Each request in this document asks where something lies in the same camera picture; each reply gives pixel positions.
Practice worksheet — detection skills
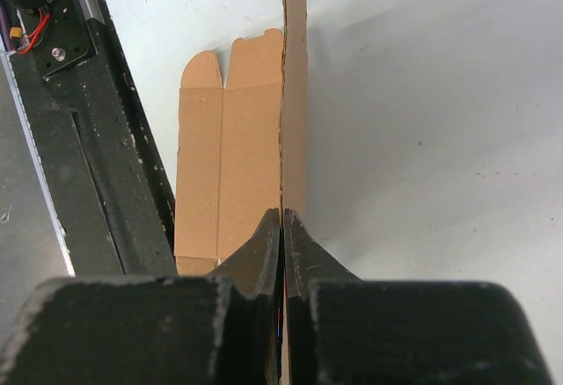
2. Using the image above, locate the grey slotted cable duct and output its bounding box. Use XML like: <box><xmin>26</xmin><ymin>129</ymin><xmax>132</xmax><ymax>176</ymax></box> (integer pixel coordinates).
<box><xmin>0</xmin><ymin>53</ymin><xmax>76</xmax><ymax>279</ymax></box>

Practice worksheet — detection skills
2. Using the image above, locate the brown cardboard box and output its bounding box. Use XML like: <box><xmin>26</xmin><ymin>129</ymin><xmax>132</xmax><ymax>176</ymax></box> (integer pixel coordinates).
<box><xmin>165</xmin><ymin>0</ymin><xmax>308</xmax><ymax>384</ymax></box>

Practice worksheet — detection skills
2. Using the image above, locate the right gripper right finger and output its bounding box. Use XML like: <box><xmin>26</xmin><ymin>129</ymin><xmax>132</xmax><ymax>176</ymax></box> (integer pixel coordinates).
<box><xmin>282</xmin><ymin>208</ymin><xmax>360</xmax><ymax>384</ymax></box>

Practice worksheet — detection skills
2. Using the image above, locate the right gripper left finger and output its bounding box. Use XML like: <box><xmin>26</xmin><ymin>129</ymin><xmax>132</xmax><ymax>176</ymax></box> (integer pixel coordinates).
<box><xmin>209</xmin><ymin>208</ymin><xmax>282</xmax><ymax>384</ymax></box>

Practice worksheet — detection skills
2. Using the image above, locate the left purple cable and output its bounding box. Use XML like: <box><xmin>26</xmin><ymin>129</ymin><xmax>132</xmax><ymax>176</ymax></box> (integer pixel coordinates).
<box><xmin>0</xmin><ymin>0</ymin><xmax>14</xmax><ymax>52</ymax></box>

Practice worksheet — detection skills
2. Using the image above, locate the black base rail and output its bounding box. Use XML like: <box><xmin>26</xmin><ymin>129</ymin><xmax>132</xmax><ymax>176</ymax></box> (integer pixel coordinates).
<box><xmin>8</xmin><ymin>0</ymin><xmax>176</xmax><ymax>276</ymax></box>

